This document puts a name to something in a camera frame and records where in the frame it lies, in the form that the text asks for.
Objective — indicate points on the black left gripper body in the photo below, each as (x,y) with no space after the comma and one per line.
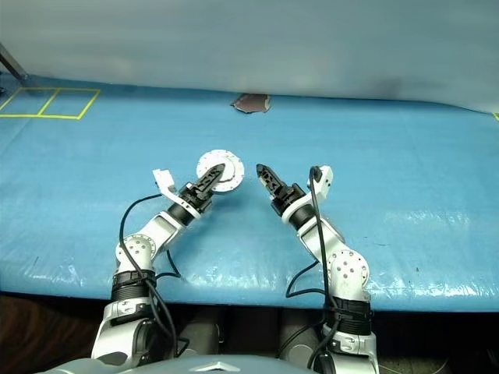
(197,198)

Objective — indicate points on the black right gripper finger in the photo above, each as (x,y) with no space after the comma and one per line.
(273,175)
(269,183)

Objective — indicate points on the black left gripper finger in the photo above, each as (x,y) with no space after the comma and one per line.
(208,176)
(213,184)

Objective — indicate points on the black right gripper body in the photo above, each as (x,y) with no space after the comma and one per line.
(290,195)

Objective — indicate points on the white round metal flange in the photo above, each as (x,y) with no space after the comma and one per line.
(208,159)

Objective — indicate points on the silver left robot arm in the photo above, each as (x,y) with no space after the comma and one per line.
(163,230)

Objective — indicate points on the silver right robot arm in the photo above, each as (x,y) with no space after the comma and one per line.
(323,237)

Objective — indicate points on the blue plastic table cover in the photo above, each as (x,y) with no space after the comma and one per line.
(351,156)

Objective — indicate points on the dark rounded shape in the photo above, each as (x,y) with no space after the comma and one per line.
(300,335)

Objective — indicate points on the grey robot torso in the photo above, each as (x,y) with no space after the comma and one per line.
(175,366)

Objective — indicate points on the grey metal pole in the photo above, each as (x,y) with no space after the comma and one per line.
(13,64)

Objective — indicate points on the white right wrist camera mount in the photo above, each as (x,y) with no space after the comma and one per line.
(323,179)

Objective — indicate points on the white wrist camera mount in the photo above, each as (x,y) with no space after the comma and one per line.
(163,177)
(323,179)

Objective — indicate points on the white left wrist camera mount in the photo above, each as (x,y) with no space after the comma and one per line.
(163,177)

